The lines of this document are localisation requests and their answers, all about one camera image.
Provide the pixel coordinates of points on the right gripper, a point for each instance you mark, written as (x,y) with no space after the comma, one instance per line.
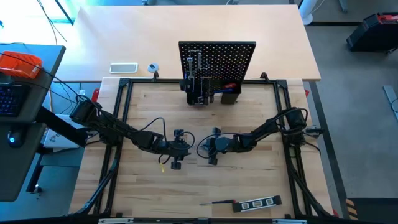
(217,143)

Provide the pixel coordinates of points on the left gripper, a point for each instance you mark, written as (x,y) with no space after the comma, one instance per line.
(177,147)

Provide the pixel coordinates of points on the black spirit level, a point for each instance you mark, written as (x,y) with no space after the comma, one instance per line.
(256,203)

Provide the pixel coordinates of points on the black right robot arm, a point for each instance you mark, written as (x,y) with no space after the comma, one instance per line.
(264,130)

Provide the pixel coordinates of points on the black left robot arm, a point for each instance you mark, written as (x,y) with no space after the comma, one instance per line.
(118,127)

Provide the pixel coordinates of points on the small tape roll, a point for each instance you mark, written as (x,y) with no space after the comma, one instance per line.
(153,68)

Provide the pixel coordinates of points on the black metal pegboard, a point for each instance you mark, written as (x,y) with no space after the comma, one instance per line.
(230,59)

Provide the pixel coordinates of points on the white rectangular tray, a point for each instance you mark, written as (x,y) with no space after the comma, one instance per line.
(123,68)

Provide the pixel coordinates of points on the white cardboard box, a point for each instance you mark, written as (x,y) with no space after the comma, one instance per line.
(59,141)

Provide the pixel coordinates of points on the black diagonal strut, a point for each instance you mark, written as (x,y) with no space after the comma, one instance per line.
(59,127)

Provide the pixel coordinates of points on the light wooden desk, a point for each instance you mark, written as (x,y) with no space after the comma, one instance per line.
(186,25)

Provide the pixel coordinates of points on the dark grey side desk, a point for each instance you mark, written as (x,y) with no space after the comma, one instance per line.
(18,161)

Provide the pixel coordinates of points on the black computer mouse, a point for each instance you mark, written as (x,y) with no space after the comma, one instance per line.
(16,138)

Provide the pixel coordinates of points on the black keyboard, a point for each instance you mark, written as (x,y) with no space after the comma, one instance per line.
(12,101)

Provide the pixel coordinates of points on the orange plastic case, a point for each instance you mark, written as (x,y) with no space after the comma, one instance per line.
(18,65)

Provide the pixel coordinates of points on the black equipment case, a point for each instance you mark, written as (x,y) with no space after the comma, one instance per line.
(373,34)

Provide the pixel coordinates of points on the black aluminium table frame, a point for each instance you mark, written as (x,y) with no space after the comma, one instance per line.
(202,81)

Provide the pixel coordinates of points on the black frame clamp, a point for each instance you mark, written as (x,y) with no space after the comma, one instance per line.
(155,76)
(264,76)

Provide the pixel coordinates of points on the white pedestal base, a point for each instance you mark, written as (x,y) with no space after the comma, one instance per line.
(308,15)

